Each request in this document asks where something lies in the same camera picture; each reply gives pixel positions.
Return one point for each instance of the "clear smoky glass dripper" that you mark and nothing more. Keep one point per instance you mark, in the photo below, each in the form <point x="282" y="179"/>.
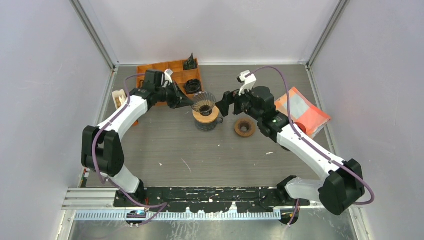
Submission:
<point x="203" y="103"/>

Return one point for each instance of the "grey glass server jug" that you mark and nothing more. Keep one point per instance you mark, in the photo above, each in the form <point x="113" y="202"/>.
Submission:
<point x="207" y="127"/>

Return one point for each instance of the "orange filter holder box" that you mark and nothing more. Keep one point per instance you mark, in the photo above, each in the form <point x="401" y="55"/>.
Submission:
<point x="125" y="112"/>

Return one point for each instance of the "rolled black tie back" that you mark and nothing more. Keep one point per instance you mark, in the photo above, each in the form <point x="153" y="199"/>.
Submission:
<point x="190" y="63"/>

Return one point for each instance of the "stack of paper filters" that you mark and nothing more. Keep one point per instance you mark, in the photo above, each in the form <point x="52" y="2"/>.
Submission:
<point x="119" y="100"/>

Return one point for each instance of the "rolled black tie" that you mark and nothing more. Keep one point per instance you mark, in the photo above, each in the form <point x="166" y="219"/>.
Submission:
<point x="190" y="63"/>
<point x="192" y="86"/>

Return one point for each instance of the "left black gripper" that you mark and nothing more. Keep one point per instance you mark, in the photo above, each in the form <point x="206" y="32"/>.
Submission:
<point x="180" y="100"/>

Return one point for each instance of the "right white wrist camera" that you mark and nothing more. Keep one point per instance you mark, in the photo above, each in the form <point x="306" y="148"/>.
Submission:
<point x="247" y="81"/>

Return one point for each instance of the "orange wooden compartment tray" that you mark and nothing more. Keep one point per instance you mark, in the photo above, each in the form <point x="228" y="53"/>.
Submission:
<point x="179" y="76"/>

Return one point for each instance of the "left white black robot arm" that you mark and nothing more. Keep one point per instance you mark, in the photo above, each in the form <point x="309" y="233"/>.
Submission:
<point x="102" y="150"/>

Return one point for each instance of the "orange grey folded cloth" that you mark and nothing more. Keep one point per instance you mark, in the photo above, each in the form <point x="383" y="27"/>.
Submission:
<point x="307" y="116"/>

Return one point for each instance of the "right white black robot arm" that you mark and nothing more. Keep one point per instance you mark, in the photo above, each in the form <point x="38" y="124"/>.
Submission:
<point x="340" y="182"/>

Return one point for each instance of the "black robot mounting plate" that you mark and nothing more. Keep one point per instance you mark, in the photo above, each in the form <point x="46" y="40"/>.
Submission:
<point x="217" y="199"/>

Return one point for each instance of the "rolled black tie right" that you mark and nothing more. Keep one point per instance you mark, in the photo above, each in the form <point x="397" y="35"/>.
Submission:
<point x="192" y="86"/>

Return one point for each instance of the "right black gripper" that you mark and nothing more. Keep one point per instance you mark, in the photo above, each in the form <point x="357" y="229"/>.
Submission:
<point x="230" y="98"/>

